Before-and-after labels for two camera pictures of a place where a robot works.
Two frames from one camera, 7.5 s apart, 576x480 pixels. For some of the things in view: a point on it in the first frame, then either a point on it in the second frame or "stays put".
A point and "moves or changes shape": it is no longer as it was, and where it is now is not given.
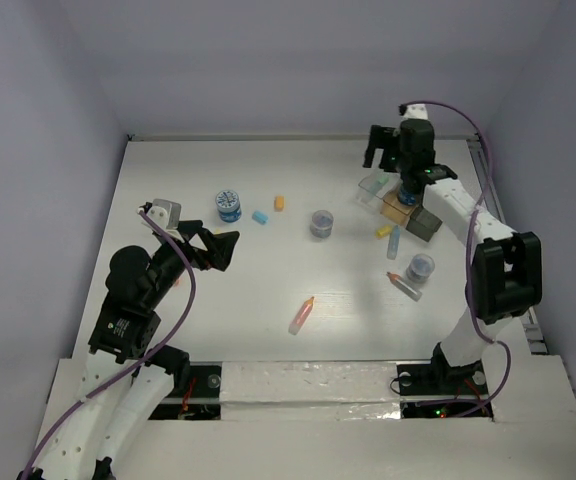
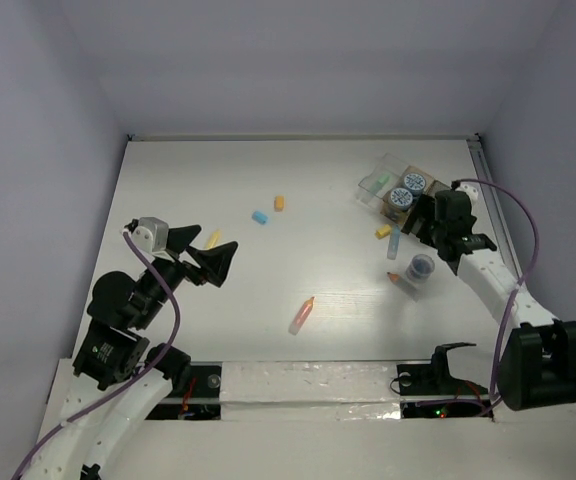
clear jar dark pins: [420, 269] stays put
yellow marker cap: [383, 231] stays put
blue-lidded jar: [228, 206] to [401, 199]
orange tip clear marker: [404, 286] stays put
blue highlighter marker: [393, 242] stays put
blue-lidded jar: [406, 197] moves or changes shape
